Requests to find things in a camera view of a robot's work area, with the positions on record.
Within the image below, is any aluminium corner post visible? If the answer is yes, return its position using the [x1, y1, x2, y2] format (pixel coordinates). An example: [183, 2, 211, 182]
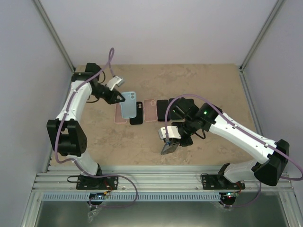
[32, 0, 75, 71]
[239, 0, 285, 73]

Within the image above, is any light blue phone case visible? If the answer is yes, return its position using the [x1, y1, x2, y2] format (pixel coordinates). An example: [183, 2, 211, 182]
[120, 91, 137, 119]

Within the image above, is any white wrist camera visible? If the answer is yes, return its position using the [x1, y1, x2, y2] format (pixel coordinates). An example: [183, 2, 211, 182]
[106, 76, 125, 91]
[158, 125, 181, 139]

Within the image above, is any phone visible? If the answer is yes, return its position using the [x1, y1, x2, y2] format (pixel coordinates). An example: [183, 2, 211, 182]
[184, 98, 195, 110]
[169, 98, 184, 121]
[160, 142, 179, 155]

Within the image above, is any small circuit board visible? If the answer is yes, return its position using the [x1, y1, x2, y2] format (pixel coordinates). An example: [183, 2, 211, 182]
[223, 192, 239, 198]
[89, 191, 110, 201]

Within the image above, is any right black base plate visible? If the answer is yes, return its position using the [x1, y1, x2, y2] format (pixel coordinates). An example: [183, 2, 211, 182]
[200, 173, 246, 190]

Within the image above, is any black smartphone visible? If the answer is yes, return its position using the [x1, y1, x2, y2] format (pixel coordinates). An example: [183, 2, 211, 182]
[156, 99, 169, 122]

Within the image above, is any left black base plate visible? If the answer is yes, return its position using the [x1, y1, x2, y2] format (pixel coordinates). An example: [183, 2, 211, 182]
[76, 175, 118, 191]

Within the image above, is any left aluminium corner post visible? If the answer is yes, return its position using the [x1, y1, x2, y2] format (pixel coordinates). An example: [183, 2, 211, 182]
[32, 0, 75, 71]

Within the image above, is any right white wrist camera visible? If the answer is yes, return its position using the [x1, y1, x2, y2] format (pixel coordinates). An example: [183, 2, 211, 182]
[158, 125, 181, 139]

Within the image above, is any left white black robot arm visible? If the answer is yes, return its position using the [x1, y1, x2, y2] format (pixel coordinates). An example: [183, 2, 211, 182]
[46, 63, 125, 189]

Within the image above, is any left small circuit board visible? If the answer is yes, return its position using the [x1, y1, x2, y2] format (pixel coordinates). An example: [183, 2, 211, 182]
[89, 191, 110, 201]

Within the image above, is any right small circuit board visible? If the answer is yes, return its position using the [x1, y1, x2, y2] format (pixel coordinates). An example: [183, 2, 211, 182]
[223, 192, 239, 198]

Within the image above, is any right aluminium corner post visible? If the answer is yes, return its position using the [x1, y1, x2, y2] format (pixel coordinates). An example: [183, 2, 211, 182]
[239, 0, 285, 73]

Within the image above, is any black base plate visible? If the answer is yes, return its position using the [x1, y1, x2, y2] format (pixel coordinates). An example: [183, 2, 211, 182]
[200, 173, 246, 190]
[76, 175, 118, 191]

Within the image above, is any light pink phone case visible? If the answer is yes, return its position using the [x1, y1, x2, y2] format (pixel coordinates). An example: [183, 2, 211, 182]
[143, 99, 157, 122]

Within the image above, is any black phone case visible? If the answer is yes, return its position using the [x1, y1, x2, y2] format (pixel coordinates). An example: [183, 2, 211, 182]
[129, 101, 143, 125]

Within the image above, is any clear plastic bag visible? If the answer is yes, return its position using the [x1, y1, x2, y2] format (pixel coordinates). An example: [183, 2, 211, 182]
[88, 205, 102, 223]

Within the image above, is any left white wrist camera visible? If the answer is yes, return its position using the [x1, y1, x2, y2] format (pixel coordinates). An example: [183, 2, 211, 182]
[106, 76, 125, 91]

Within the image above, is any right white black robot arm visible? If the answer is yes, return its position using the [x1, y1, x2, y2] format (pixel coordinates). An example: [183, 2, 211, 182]
[172, 98, 290, 189]

